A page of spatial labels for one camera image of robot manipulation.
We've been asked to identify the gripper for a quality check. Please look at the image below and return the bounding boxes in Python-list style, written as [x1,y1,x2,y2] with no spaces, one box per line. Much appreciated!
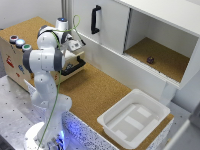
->
[66,35,83,52]

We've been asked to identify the purple block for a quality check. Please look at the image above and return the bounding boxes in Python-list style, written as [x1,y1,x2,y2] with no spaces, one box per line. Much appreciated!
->
[146,55,155,65]

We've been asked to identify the white sliding door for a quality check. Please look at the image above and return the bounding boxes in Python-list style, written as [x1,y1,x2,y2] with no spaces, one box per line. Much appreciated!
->
[72,0,131,55]

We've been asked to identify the green button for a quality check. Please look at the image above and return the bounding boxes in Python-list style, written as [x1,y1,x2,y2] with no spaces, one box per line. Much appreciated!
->
[21,43,33,53]

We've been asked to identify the blue button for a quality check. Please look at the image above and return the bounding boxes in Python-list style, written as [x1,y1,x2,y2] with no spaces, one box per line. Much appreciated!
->
[15,38,26,49]

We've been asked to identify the wooden drawer box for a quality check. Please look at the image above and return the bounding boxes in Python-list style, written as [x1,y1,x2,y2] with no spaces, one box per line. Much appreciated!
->
[0,16,86,93]

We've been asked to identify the red button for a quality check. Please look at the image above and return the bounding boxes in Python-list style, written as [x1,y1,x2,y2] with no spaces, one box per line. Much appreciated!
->
[9,34,19,44]

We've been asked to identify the white plastic box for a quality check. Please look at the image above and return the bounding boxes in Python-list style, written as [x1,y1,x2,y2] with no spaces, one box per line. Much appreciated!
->
[96,88,172,150]

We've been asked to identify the white cabinet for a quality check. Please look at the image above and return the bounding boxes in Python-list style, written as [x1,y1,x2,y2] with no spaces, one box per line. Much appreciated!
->
[71,0,200,107]

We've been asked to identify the black drawer handle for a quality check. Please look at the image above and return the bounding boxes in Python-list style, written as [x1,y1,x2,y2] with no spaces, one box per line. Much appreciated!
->
[60,56,87,77]

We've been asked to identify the black door handle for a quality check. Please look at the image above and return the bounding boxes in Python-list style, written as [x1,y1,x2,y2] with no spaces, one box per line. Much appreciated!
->
[90,4,102,35]

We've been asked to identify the green cable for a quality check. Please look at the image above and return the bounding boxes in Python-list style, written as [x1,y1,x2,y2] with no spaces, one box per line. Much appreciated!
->
[36,14,82,150]

